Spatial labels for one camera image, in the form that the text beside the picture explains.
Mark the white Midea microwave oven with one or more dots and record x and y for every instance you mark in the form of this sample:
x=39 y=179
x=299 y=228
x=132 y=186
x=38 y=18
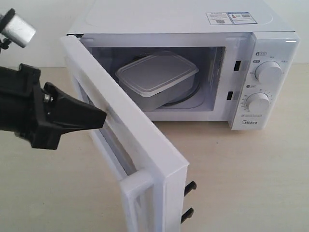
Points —
x=176 y=66

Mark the white upper power knob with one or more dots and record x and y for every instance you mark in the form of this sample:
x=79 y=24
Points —
x=268 y=72

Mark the warning label sticker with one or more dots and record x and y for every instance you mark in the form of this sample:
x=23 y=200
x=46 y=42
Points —
x=230 y=18

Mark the white lower timer knob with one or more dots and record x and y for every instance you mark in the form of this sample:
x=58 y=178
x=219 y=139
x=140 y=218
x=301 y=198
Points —
x=257 y=103

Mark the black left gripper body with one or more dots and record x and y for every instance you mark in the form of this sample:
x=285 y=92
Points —
x=22 y=107

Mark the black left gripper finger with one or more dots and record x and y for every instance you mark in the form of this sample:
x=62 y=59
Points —
x=68 y=114

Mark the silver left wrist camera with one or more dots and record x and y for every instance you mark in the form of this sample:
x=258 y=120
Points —
x=15 y=30

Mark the white plastic food container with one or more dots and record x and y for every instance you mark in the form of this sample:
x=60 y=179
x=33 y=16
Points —
x=157 y=79

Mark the white microwave door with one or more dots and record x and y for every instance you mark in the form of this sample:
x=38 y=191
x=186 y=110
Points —
x=150 y=171

